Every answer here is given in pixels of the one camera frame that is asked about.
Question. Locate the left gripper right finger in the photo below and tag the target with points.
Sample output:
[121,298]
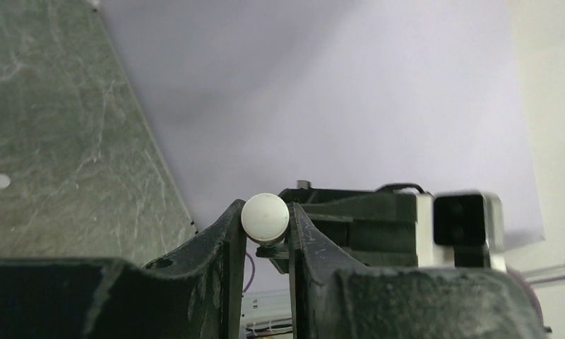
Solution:
[336,296]

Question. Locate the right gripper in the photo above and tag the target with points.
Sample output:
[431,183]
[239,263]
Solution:
[377,228]

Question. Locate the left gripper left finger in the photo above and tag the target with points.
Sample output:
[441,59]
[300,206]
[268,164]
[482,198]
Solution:
[194,291]

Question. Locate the green white glue stick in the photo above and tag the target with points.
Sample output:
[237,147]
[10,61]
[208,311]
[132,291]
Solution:
[265,218]

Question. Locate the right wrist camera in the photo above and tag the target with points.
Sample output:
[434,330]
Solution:
[460,229]

